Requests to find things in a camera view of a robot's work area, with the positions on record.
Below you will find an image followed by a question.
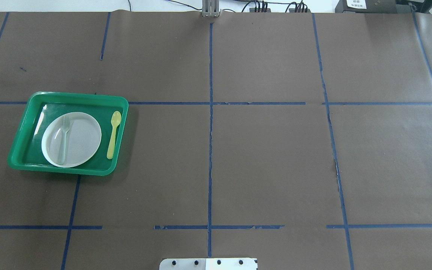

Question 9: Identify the pale translucent plastic fork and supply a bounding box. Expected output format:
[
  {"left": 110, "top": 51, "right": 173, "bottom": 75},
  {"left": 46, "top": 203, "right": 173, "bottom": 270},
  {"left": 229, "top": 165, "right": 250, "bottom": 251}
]
[{"left": 58, "top": 114, "right": 71, "bottom": 165}]

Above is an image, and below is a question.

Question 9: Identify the yellow plastic spoon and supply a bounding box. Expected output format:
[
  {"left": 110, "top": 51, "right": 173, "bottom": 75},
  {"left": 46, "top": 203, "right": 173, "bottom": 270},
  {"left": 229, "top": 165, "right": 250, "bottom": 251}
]
[{"left": 106, "top": 111, "right": 122, "bottom": 160}]

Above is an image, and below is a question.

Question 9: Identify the black power strip left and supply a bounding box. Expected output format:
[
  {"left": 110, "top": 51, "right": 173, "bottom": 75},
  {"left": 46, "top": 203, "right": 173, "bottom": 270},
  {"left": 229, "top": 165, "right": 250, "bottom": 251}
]
[{"left": 245, "top": 0, "right": 271, "bottom": 13}]

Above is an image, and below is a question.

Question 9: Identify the black power strip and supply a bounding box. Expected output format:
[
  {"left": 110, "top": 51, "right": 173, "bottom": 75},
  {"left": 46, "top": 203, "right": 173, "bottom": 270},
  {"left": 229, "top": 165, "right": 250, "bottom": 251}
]
[
  {"left": 245, "top": 0, "right": 271, "bottom": 13},
  {"left": 285, "top": 0, "right": 311, "bottom": 13}
]

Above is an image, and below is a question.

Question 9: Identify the white round plate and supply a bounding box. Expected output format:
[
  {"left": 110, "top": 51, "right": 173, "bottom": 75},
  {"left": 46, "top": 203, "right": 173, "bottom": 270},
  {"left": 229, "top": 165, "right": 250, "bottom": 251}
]
[{"left": 41, "top": 112, "right": 102, "bottom": 168}]

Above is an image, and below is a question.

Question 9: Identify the black power strip right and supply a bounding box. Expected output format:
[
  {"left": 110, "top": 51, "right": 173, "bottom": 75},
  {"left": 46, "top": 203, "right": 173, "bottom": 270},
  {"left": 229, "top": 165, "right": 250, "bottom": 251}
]
[{"left": 285, "top": 0, "right": 311, "bottom": 13}]

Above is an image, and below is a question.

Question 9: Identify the black box with label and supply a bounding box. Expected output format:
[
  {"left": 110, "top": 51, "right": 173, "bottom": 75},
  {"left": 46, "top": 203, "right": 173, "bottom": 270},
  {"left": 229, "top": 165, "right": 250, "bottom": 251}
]
[{"left": 334, "top": 0, "right": 412, "bottom": 14}]

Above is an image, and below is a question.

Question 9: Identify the aluminium frame post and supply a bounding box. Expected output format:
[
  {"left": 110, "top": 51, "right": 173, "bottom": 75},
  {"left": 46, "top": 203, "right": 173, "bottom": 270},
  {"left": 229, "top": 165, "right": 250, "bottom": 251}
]
[{"left": 201, "top": 0, "right": 221, "bottom": 18}]

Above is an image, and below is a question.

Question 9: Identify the white pedestal base plate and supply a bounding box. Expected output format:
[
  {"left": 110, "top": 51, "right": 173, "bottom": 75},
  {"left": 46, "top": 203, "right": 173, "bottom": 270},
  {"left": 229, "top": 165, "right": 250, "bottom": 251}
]
[{"left": 159, "top": 258, "right": 258, "bottom": 270}]

